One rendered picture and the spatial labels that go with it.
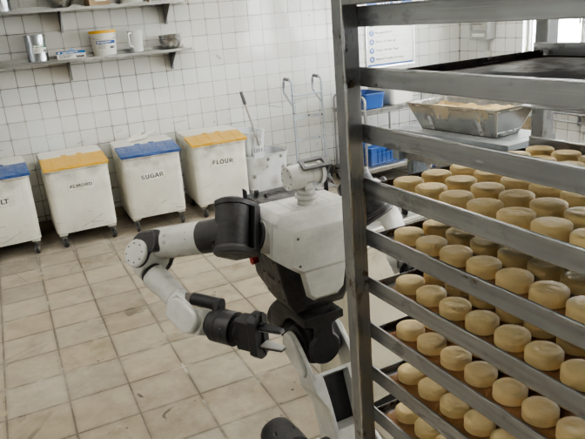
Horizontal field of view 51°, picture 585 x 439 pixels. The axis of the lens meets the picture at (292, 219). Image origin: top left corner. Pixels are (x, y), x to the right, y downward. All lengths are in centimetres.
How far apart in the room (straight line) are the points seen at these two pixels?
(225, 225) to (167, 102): 474
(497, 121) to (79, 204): 380
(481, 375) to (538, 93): 45
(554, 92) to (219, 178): 524
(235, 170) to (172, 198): 65
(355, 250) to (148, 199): 473
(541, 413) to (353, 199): 42
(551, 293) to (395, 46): 660
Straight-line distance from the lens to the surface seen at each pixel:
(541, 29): 129
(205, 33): 637
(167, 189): 572
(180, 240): 166
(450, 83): 84
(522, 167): 77
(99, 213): 566
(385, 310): 274
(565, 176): 73
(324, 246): 164
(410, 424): 123
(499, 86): 78
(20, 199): 557
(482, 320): 96
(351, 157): 100
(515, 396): 97
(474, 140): 289
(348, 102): 99
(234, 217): 159
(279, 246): 160
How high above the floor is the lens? 178
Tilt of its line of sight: 19 degrees down
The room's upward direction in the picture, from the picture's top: 5 degrees counter-clockwise
